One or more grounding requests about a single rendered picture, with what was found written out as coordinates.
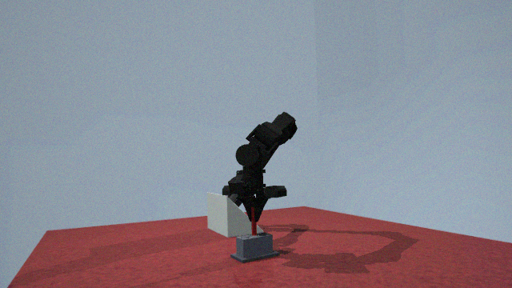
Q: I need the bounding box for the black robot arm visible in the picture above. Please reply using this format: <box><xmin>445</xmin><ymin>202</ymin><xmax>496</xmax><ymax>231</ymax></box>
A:
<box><xmin>228</xmin><ymin>112</ymin><xmax>297</xmax><ymax>207</ymax></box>

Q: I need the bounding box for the red peg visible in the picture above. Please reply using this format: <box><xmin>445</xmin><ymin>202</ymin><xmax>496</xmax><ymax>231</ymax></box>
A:
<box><xmin>251</xmin><ymin>207</ymin><xmax>257</xmax><ymax>236</ymax></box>

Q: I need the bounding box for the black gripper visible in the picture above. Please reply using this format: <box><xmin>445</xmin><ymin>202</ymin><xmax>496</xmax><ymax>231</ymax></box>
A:
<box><xmin>222</xmin><ymin>166</ymin><xmax>287</xmax><ymax>222</ymax></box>

